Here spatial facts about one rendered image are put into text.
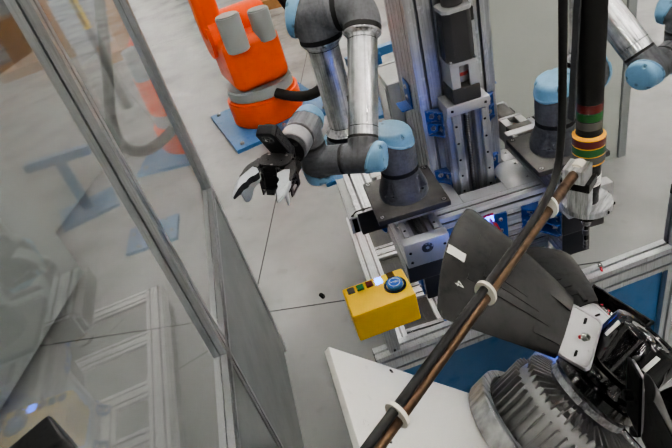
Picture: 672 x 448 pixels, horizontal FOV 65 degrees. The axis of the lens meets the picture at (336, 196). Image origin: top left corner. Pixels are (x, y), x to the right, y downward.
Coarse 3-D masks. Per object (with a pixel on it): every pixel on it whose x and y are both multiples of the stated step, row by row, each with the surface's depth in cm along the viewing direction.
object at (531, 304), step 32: (480, 224) 87; (448, 256) 81; (480, 256) 83; (448, 288) 77; (512, 288) 82; (544, 288) 84; (448, 320) 75; (480, 320) 78; (512, 320) 80; (544, 320) 82; (544, 352) 81
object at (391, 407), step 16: (560, 0) 55; (560, 16) 56; (560, 32) 57; (560, 48) 58; (560, 64) 59; (560, 80) 60; (560, 96) 61; (560, 112) 62; (560, 128) 63; (560, 144) 64; (560, 160) 65; (544, 208) 64; (528, 224) 63; (512, 256) 60; (496, 272) 58; (480, 288) 57; (464, 320) 54; (448, 336) 53; (432, 352) 52; (416, 384) 49; (400, 400) 48; (384, 416) 47; (400, 416) 48; (384, 432) 46
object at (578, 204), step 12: (564, 168) 72; (576, 168) 71; (588, 168) 70; (576, 180) 71; (588, 180) 72; (576, 192) 74; (588, 192) 72; (600, 192) 79; (564, 204) 79; (576, 204) 75; (588, 204) 74; (600, 204) 77; (612, 204) 76; (576, 216) 77; (588, 216) 76; (600, 216) 76
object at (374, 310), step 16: (400, 272) 131; (368, 288) 129; (384, 288) 128; (352, 304) 126; (368, 304) 125; (384, 304) 124; (400, 304) 125; (416, 304) 126; (352, 320) 132; (368, 320) 125; (384, 320) 126; (400, 320) 127; (368, 336) 127
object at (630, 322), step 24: (624, 312) 87; (600, 336) 85; (624, 336) 81; (600, 360) 83; (624, 360) 80; (648, 360) 79; (576, 384) 83; (600, 384) 83; (624, 384) 81; (600, 408) 81; (624, 408) 82
